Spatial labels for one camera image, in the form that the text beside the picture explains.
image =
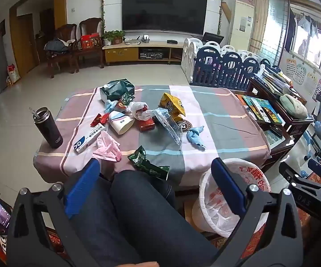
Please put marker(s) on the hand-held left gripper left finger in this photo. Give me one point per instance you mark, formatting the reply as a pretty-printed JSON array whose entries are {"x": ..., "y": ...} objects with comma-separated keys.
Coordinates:
[{"x": 82, "y": 189}]

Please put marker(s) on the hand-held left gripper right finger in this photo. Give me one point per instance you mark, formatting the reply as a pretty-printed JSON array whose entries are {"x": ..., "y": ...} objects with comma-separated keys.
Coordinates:
[{"x": 228, "y": 189}]

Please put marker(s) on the white lined trash bin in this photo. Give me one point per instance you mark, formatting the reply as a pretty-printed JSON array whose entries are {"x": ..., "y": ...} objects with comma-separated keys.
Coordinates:
[{"x": 205, "y": 214}]

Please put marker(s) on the pink paper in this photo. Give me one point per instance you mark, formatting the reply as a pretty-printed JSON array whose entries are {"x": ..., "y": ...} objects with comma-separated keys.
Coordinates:
[{"x": 107, "y": 150}]

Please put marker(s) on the blue white medicine box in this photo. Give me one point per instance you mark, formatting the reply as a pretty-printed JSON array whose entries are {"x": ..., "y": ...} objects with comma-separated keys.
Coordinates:
[{"x": 86, "y": 141}]

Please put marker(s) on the blue quilted cloth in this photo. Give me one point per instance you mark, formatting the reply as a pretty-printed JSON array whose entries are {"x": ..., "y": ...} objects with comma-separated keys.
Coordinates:
[{"x": 195, "y": 137}]

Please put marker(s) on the green foil wrapper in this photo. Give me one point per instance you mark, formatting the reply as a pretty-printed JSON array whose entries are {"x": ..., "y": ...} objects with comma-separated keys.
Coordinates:
[{"x": 142, "y": 161}]

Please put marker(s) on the red wrapper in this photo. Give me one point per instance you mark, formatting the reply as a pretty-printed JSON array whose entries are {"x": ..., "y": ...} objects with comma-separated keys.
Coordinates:
[{"x": 96, "y": 121}]

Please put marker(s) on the white paper cup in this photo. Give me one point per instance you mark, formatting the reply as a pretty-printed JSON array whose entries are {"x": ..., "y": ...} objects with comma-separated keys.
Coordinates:
[{"x": 120, "y": 122}]

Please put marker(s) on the light blue plastic bag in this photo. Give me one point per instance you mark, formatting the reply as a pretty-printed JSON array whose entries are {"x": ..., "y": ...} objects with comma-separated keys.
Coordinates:
[{"x": 110, "y": 106}]

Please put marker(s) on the clear plastic bag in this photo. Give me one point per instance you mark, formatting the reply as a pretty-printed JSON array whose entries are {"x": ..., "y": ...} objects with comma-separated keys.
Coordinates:
[{"x": 168, "y": 125}]

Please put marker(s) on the small red box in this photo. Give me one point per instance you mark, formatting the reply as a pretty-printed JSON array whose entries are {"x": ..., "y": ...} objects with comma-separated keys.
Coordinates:
[{"x": 146, "y": 125}]

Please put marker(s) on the white plastic bag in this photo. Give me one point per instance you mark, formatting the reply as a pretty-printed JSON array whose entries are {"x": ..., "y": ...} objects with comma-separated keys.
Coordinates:
[{"x": 138, "y": 108}]

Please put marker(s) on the small green snack packet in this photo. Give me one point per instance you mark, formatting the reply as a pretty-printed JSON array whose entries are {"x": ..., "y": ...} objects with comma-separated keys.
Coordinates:
[{"x": 126, "y": 99}]

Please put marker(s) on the yellow snack bag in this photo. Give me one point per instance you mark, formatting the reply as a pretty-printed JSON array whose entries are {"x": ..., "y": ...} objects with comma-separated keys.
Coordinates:
[{"x": 173, "y": 103}]

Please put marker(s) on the person's left hand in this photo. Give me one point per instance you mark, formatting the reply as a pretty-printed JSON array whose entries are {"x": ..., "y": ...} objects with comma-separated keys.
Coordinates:
[{"x": 146, "y": 264}]

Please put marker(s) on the glass-topped wooden coffee table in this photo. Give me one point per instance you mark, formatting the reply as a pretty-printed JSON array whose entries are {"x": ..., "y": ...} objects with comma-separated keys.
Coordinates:
[{"x": 281, "y": 150}]

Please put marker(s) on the landscape picture book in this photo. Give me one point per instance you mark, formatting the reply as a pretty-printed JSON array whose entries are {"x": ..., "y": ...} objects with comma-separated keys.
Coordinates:
[{"x": 271, "y": 139}]

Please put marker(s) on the person's left leg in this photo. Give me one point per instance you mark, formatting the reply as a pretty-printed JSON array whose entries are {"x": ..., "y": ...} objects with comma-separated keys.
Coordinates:
[{"x": 93, "y": 228}]

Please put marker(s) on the person's leg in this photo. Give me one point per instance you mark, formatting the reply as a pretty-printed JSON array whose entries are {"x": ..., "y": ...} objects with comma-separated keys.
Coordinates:
[
  {"x": 93, "y": 228},
  {"x": 154, "y": 214}
]

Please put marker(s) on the black remote control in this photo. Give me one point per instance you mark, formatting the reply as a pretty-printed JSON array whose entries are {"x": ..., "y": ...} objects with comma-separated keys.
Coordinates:
[{"x": 276, "y": 130}]

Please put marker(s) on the dark wooden side table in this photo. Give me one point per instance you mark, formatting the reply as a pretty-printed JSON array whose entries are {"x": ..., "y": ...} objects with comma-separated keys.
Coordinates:
[{"x": 296, "y": 123}]

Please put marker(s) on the colourful books on side table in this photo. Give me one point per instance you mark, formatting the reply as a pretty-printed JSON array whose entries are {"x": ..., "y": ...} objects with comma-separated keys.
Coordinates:
[{"x": 274, "y": 114}]

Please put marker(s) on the plaid tablecloth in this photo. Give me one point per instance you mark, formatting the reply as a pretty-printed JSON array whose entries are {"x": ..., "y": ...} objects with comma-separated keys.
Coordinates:
[{"x": 218, "y": 128}]

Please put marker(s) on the green cushion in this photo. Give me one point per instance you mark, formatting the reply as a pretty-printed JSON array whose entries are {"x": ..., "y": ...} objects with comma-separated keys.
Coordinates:
[{"x": 293, "y": 105}]

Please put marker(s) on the black thermos bottle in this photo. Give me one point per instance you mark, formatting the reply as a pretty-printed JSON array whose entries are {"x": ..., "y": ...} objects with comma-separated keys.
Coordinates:
[{"x": 49, "y": 130}]

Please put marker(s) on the white remote control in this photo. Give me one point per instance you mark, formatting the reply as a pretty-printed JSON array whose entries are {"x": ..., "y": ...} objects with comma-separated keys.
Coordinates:
[{"x": 260, "y": 110}]

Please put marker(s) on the person's right leg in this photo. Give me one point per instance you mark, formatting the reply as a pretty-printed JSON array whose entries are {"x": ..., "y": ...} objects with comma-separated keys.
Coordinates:
[{"x": 154, "y": 214}]

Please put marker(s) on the orange book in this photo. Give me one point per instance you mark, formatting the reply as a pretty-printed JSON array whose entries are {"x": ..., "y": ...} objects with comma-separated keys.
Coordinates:
[{"x": 241, "y": 100}]

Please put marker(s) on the stack of books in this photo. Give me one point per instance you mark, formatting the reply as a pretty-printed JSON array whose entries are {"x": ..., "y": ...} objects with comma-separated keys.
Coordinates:
[{"x": 273, "y": 79}]

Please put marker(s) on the green tissue pack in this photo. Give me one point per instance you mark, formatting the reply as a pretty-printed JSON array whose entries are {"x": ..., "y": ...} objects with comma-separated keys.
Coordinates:
[{"x": 116, "y": 89}]

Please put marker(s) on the navy playpen fence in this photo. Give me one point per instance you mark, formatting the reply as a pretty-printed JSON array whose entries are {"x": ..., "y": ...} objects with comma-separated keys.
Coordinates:
[{"x": 232, "y": 66}]

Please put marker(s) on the white red shopping bag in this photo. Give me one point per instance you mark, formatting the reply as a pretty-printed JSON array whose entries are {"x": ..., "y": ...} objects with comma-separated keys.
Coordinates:
[{"x": 13, "y": 75}]

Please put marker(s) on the white playpen fence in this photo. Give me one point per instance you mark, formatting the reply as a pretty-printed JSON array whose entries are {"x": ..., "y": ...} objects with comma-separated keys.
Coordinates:
[{"x": 189, "y": 58}]

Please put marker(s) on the dark hanging garment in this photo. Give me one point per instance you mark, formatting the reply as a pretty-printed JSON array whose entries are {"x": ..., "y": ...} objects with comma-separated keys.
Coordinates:
[{"x": 290, "y": 30}]

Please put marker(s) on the wooden TV cabinet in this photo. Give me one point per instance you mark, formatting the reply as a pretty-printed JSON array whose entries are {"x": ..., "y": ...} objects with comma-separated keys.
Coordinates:
[{"x": 121, "y": 54}]

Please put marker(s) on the light blue hanging garment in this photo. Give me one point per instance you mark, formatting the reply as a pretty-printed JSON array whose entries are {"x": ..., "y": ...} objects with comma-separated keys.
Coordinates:
[{"x": 309, "y": 25}]

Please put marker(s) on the dark bag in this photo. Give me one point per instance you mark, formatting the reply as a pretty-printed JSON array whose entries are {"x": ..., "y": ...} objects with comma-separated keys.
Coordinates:
[{"x": 55, "y": 45}]

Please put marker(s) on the red gift box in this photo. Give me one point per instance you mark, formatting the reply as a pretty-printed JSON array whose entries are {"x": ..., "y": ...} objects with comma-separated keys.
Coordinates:
[{"x": 90, "y": 41}]

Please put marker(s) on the black AV receiver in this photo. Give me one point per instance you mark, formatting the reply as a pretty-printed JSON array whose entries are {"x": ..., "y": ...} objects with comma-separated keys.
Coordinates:
[{"x": 151, "y": 54}]

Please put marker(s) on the black monitor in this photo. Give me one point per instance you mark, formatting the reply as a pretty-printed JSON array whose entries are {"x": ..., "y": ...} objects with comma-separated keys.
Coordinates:
[{"x": 212, "y": 37}]

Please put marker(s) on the white standing air conditioner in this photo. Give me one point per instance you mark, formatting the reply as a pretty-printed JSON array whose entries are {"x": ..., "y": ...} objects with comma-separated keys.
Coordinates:
[{"x": 242, "y": 25}]

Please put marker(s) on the white flat box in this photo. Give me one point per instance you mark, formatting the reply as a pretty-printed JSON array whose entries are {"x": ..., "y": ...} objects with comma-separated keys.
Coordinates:
[{"x": 132, "y": 42}]

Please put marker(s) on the beige curtain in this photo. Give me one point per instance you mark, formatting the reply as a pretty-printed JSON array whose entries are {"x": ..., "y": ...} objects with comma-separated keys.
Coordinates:
[{"x": 259, "y": 19}]

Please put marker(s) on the potted green plant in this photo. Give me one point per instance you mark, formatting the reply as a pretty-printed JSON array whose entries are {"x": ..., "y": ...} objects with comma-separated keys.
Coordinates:
[{"x": 113, "y": 36}]

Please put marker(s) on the black set-top box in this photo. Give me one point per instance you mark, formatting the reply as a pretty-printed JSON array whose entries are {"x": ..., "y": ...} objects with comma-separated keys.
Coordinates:
[{"x": 171, "y": 41}]

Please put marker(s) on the dark wooden chair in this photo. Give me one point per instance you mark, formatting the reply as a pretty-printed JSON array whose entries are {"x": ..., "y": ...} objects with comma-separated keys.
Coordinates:
[
  {"x": 65, "y": 30},
  {"x": 89, "y": 25}
]

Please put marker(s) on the small white gadget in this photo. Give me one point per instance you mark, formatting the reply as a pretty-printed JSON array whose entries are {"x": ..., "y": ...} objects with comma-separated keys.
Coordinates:
[{"x": 145, "y": 37}]

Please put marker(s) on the ivy garland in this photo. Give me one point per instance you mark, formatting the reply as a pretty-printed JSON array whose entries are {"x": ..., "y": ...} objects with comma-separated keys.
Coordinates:
[
  {"x": 102, "y": 5},
  {"x": 220, "y": 19}
]

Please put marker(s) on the large black television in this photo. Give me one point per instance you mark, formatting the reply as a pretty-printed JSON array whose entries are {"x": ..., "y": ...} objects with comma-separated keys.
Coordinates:
[{"x": 163, "y": 8}]

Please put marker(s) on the red wall poster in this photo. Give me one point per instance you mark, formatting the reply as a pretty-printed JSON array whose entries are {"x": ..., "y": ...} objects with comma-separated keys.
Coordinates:
[{"x": 319, "y": 90}]

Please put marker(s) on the cartoon wall chart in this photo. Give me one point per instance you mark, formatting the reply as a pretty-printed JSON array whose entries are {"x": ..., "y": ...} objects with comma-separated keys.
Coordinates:
[
  {"x": 311, "y": 83},
  {"x": 299, "y": 74},
  {"x": 290, "y": 66}
]

